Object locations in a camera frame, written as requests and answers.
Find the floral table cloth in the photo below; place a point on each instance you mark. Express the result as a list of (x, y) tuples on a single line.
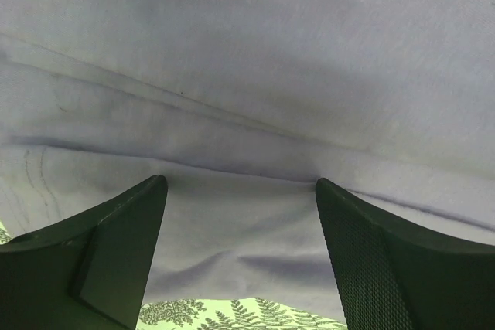
[(232, 314)]

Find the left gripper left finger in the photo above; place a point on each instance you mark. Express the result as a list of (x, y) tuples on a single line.
[(88, 271)]

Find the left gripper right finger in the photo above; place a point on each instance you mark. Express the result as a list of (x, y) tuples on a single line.
[(395, 274)]

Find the purple t shirt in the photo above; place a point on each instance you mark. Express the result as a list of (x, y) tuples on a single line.
[(243, 105)]

